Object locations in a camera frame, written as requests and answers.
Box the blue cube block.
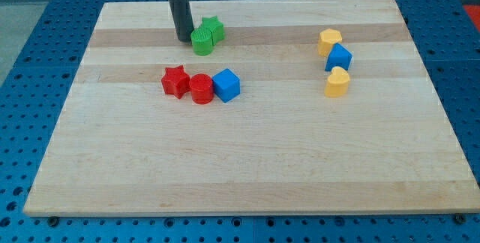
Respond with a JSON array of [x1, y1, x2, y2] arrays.
[[212, 68, 241, 103]]

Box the blue pentagon block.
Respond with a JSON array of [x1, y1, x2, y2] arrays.
[[325, 43, 353, 71]]

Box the green star block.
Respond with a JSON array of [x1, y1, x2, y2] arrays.
[[201, 16, 225, 46]]

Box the yellow heart block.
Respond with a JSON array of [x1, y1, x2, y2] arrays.
[[324, 67, 350, 98]]

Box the green cylinder block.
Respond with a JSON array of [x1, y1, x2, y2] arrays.
[[190, 28, 213, 56]]

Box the red cylinder block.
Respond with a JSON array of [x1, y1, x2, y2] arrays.
[[189, 73, 214, 104]]

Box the wooden board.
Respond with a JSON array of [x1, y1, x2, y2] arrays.
[[23, 0, 479, 217]]

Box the yellow hexagon block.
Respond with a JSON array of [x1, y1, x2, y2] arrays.
[[317, 28, 343, 57]]

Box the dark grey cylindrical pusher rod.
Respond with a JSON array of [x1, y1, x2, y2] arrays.
[[168, 0, 194, 43]]

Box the red star block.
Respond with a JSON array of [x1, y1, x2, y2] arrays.
[[160, 65, 190, 99]]

